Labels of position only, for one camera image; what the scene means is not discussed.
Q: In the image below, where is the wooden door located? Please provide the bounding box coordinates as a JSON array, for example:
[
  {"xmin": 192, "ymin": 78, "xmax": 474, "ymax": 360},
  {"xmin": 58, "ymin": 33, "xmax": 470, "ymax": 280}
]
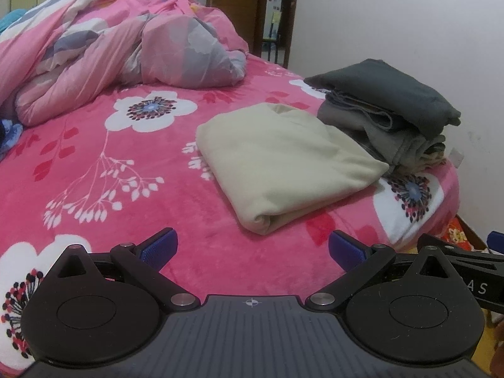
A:
[{"xmin": 207, "ymin": 0, "xmax": 302, "ymax": 69}]

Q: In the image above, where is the pink floral comforter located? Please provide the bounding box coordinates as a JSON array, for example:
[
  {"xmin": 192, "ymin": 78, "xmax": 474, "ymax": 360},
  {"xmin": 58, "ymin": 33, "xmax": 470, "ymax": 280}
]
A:
[{"xmin": 0, "ymin": 0, "xmax": 249, "ymax": 127}]

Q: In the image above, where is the pink floral bed sheet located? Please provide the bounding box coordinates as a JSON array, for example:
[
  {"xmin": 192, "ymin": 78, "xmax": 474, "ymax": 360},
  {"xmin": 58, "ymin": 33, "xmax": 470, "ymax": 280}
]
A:
[{"xmin": 0, "ymin": 53, "xmax": 461, "ymax": 371}]

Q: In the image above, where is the light blue cloth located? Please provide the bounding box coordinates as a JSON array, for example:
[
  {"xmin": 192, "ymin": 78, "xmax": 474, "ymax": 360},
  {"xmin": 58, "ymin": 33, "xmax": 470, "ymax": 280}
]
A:
[{"xmin": 0, "ymin": 118, "xmax": 24, "ymax": 160}]

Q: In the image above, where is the beige zip jacket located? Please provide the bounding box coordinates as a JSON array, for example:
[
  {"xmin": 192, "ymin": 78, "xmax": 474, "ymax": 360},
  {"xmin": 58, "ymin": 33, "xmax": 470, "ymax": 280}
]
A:
[{"xmin": 196, "ymin": 102, "xmax": 390, "ymax": 236}]

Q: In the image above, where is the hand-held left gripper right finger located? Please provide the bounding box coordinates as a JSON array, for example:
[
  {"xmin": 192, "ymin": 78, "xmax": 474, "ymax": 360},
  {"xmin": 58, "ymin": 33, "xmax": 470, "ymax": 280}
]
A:
[{"xmin": 305, "ymin": 229, "xmax": 463, "ymax": 311}]

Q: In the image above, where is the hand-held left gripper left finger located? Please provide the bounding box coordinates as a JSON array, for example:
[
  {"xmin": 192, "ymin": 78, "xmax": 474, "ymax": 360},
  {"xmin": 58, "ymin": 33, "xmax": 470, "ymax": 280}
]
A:
[{"xmin": 43, "ymin": 227, "xmax": 199, "ymax": 310}]

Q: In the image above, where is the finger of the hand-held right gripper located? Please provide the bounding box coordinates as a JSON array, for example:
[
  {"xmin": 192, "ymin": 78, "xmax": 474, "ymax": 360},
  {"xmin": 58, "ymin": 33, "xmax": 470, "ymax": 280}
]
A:
[
  {"xmin": 487, "ymin": 230, "xmax": 504, "ymax": 253},
  {"xmin": 416, "ymin": 233, "xmax": 504, "ymax": 270}
]

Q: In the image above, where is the beige folded cloth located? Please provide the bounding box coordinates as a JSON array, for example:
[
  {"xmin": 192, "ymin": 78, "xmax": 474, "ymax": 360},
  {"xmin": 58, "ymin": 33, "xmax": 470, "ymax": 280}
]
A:
[{"xmin": 394, "ymin": 142, "xmax": 447, "ymax": 174}]

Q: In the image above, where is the teal cloth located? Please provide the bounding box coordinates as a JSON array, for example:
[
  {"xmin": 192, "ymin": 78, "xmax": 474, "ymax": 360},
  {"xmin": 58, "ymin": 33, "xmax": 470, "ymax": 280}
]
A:
[{"xmin": 0, "ymin": 8, "xmax": 26, "ymax": 34}]

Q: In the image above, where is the red printed bag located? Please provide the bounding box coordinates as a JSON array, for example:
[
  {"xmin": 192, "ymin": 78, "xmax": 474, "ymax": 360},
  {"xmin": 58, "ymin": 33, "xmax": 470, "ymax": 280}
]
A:
[{"xmin": 443, "ymin": 222, "xmax": 489, "ymax": 253}]

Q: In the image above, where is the dark grey folded garment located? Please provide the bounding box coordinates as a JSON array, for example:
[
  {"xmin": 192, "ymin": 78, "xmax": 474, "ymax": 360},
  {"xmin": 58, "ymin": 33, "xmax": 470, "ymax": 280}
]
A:
[{"xmin": 303, "ymin": 58, "xmax": 462, "ymax": 136}]

